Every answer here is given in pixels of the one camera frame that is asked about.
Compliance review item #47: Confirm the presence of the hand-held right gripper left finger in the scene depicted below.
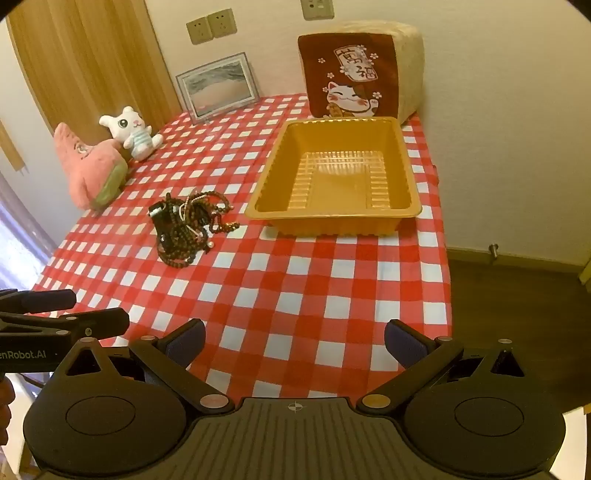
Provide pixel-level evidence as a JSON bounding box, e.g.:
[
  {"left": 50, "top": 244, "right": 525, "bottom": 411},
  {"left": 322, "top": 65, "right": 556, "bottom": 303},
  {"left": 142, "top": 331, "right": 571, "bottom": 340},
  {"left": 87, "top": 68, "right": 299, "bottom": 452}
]
[{"left": 54, "top": 318, "right": 236, "bottom": 415}]

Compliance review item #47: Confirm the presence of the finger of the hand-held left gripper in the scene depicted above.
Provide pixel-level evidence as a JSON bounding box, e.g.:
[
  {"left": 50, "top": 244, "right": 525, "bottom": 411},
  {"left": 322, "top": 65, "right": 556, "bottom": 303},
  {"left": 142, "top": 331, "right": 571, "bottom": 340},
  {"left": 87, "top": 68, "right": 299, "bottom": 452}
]
[
  {"left": 0, "top": 288, "right": 77, "bottom": 315},
  {"left": 0, "top": 308, "right": 131, "bottom": 347}
]

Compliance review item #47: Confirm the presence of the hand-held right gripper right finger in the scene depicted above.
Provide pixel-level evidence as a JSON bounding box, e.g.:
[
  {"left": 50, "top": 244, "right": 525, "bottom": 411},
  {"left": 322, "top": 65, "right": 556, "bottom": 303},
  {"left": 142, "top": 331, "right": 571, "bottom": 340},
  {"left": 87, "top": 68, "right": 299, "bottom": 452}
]
[{"left": 355, "top": 318, "right": 526, "bottom": 415}]

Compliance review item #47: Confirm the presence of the pile of bead jewelry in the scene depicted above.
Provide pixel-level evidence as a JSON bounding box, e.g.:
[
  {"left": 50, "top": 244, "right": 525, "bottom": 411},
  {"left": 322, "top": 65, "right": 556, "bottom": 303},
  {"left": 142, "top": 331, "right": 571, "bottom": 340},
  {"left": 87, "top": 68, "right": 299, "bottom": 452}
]
[{"left": 148, "top": 188, "right": 242, "bottom": 269}]

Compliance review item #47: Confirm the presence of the orange plastic tray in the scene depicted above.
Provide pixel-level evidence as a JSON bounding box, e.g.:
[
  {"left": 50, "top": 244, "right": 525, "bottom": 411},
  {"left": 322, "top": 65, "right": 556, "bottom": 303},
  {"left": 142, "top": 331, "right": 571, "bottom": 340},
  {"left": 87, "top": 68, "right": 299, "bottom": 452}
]
[{"left": 244, "top": 116, "right": 424, "bottom": 237}]

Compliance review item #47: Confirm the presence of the person's left hand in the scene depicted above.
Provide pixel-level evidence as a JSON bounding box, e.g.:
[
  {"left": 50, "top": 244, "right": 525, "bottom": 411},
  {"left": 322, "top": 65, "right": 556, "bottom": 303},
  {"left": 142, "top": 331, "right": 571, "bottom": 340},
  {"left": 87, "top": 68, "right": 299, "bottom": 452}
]
[{"left": 0, "top": 376, "right": 13, "bottom": 446}]

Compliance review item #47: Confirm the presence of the light curtain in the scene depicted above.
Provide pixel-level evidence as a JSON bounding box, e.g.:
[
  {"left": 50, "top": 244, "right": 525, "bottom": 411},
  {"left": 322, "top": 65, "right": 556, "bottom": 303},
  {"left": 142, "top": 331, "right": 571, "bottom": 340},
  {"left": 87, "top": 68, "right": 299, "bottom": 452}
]
[{"left": 0, "top": 173, "right": 59, "bottom": 289}]

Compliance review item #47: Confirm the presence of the red white checkered tablecloth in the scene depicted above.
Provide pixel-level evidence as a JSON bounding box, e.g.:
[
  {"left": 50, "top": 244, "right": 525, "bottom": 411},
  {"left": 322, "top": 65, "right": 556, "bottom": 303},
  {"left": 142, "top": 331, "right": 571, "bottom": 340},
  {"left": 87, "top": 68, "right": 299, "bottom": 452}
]
[{"left": 30, "top": 92, "right": 455, "bottom": 403}]

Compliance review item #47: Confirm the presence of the pink plush toy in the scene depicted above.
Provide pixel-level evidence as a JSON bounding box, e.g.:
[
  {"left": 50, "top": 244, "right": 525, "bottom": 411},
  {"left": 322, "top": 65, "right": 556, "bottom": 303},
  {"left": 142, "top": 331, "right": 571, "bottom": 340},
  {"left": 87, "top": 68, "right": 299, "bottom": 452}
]
[{"left": 53, "top": 122, "right": 128, "bottom": 212}]

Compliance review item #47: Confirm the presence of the wooden baseboard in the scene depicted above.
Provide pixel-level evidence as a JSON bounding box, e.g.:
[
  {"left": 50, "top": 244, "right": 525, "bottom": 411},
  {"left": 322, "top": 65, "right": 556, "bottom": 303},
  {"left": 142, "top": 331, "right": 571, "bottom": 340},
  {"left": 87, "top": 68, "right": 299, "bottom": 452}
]
[{"left": 447, "top": 246, "right": 585, "bottom": 274}]

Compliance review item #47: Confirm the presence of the white plush animal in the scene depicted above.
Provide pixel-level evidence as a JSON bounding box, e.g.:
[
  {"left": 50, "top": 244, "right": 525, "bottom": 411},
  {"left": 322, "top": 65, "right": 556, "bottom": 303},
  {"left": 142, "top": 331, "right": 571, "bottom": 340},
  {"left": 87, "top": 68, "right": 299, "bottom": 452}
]
[{"left": 98, "top": 106, "right": 165, "bottom": 162}]

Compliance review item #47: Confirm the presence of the cat print cushion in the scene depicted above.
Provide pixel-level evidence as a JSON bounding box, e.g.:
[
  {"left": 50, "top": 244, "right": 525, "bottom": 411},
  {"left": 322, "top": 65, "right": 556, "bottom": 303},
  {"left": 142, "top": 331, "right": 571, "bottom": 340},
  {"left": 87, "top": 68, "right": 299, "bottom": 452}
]
[{"left": 297, "top": 19, "right": 424, "bottom": 127}]

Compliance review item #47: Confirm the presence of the silver picture frame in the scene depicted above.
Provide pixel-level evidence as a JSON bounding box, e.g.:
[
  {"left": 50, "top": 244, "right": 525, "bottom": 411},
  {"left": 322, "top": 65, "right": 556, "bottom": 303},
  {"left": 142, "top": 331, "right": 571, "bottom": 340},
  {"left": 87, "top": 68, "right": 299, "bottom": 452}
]
[{"left": 175, "top": 52, "right": 260, "bottom": 123}]

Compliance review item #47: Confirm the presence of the beige wall socket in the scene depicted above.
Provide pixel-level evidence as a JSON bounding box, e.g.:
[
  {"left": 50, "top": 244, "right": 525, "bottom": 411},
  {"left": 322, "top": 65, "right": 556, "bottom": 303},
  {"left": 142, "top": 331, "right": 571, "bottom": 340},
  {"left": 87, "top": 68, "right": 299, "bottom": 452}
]
[
  {"left": 300, "top": 0, "right": 334, "bottom": 20},
  {"left": 207, "top": 10, "right": 237, "bottom": 38},
  {"left": 186, "top": 18, "right": 212, "bottom": 45}
]

